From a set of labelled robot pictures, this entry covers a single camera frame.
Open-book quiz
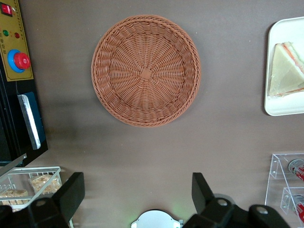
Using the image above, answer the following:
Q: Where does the silver appliance handle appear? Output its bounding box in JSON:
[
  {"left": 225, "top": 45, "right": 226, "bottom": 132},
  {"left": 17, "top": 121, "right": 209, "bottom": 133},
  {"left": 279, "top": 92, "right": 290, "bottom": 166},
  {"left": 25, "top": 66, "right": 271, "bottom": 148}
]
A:
[{"left": 17, "top": 94, "right": 42, "bottom": 151}]

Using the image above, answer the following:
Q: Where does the clear acrylic bottle rack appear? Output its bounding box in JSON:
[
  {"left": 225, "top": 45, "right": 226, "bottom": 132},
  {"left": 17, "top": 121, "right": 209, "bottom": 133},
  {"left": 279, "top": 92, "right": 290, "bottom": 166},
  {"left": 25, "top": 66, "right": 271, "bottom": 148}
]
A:
[{"left": 265, "top": 153, "right": 304, "bottom": 225}]

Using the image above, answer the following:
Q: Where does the cream plastic tray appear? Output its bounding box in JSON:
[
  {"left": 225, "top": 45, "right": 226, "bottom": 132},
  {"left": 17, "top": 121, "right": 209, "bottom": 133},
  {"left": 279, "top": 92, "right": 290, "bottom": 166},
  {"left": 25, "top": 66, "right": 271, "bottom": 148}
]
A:
[{"left": 264, "top": 16, "right": 304, "bottom": 117}]

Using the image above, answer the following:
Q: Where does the white wire rack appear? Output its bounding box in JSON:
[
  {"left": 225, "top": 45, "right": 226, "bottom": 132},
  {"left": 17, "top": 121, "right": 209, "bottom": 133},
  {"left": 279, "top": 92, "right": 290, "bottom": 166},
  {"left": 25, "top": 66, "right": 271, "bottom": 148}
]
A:
[{"left": 0, "top": 166, "right": 63, "bottom": 214}]

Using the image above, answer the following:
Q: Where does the red emergency stop button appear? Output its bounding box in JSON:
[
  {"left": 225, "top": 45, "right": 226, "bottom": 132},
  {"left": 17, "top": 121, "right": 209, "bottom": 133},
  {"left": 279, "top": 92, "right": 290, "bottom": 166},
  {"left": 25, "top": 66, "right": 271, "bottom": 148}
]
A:
[{"left": 7, "top": 49, "right": 32, "bottom": 73}]

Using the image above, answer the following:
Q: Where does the clear rice cracker pack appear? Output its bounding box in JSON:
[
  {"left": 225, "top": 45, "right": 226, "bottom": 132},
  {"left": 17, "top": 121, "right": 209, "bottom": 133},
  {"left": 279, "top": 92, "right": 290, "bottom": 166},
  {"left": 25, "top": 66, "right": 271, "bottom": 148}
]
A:
[
  {"left": 29, "top": 174, "right": 61, "bottom": 194},
  {"left": 0, "top": 189, "right": 29, "bottom": 206}
]

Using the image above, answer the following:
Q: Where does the brown round wicker basket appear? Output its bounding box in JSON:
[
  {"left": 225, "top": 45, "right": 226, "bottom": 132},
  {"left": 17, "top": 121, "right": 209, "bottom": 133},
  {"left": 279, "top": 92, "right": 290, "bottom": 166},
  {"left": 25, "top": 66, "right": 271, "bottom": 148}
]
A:
[{"left": 91, "top": 14, "right": 202, "bottom": 128}]

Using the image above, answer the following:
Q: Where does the yellow control panel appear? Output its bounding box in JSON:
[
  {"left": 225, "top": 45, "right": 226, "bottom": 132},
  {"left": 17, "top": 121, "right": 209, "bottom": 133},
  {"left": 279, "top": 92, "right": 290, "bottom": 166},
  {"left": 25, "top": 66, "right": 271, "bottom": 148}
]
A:
[{"left": 0, "top": 0, "right": 34, "bottom": 83}]

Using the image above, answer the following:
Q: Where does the triangle sandwich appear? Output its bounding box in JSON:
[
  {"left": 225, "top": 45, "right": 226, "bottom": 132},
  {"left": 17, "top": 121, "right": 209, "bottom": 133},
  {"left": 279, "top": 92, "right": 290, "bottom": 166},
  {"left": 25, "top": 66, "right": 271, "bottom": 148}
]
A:
[{"left": 268, "top": 41, "right": 304, "bottom": 97}]

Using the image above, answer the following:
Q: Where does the red rocker switch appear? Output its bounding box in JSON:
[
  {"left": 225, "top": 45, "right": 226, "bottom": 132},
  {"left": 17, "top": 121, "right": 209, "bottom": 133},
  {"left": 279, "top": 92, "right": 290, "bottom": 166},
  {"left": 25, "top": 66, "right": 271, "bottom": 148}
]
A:
[{"left": 0, "top": 4, "right": 13, "bottom": 18}]

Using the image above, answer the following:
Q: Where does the black appliance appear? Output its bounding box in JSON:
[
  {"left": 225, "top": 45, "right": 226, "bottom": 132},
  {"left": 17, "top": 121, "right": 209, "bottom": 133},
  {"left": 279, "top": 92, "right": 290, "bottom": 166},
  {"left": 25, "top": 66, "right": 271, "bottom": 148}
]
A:
[{"left": 0, "top": 0, "right": 49, "bottom": 167}]

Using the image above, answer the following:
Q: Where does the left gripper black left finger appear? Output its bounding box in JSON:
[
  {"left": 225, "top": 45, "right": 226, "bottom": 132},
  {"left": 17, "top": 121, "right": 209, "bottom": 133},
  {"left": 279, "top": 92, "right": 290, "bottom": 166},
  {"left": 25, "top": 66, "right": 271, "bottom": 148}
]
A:
[{"left": 27, "top": 172, "right": 86, "bottom": 228}]

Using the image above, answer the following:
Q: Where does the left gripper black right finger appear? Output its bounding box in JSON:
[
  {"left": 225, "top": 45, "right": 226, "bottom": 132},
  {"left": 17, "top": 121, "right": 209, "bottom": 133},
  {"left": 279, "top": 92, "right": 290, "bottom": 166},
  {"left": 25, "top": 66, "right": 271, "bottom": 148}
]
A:
[{"left": 180, "top": 172, "right": 241, "bottom": 228}]

